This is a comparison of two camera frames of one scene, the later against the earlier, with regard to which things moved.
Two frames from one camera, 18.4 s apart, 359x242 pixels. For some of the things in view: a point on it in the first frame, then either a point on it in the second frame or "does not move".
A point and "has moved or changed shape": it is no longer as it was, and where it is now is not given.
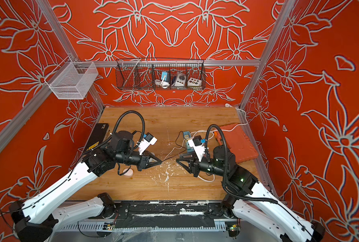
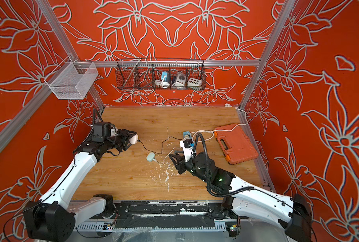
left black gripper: x=144 y=165 -> x=125 y=135
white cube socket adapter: x=193 y=81 does not move
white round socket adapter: x=180 y=80 does not move
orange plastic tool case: x=238 y=141 does not move
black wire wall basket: x=155 y=74 does not move
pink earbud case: x=129 y=173 has moved or changed shape
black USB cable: x=179 y=145 -> x=161 y=145
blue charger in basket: x=167 y=76 does not move
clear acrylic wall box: x=72 y=80 does not move
